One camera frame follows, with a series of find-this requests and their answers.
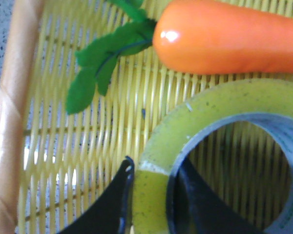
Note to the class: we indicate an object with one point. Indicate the orange toy carrot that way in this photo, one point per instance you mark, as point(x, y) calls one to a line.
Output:
point(191, 36)

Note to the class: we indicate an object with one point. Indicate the yellow tape roll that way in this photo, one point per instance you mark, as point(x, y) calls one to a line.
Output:
point(239, 138)

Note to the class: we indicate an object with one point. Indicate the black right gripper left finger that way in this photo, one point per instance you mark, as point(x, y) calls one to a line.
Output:
point(111, 213)

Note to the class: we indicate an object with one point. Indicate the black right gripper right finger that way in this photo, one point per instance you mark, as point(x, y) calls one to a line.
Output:
point(196, 209)

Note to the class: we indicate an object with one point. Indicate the yellow wicker basket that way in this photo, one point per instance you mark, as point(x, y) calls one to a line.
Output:
point(54, 166)

